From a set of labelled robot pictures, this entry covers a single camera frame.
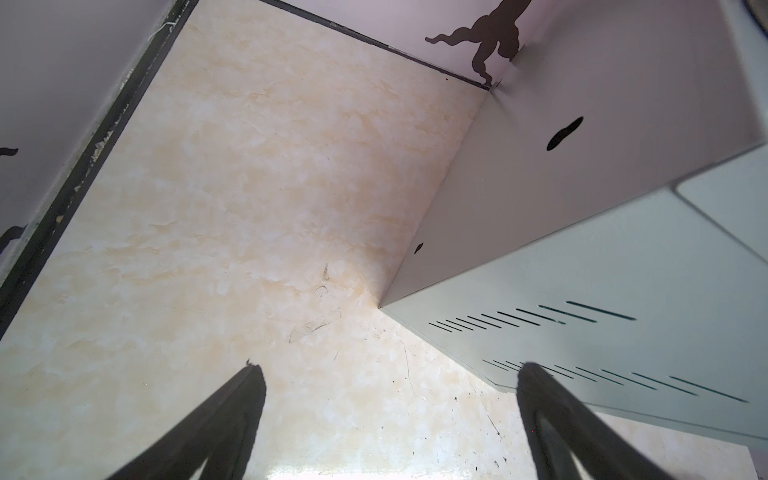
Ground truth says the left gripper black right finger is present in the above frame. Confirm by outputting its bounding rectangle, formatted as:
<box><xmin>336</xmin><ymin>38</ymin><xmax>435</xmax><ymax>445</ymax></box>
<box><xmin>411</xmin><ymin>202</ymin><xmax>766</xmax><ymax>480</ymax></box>
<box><xmin>517</xmin><ymin>362</ymin><xmax>671</xmax><ymax>479</ymax></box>

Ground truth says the grey metal cabinet box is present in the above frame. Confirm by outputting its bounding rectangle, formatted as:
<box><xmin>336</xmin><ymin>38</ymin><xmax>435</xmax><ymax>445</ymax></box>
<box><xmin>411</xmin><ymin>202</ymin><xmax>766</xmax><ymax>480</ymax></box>
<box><xmin>380</xmin><ymin>1</ymin><xmax>767</xmax><ymax>447</ymax></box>

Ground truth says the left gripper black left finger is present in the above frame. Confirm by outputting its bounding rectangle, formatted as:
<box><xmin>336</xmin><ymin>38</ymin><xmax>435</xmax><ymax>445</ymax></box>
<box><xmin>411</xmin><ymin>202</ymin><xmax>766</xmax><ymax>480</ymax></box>
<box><xmin>111</xmin><ymin>363</ymin><xmax>267</xmax><ymax>479</ymax></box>

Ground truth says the black left floor frame rail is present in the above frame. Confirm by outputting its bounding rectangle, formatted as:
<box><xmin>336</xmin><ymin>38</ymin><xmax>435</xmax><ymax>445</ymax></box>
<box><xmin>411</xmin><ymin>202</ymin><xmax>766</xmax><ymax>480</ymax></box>
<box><xmin>1</xmin><ymin>1</ymin><xmax>195</xmax><ymax>328</ymax></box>

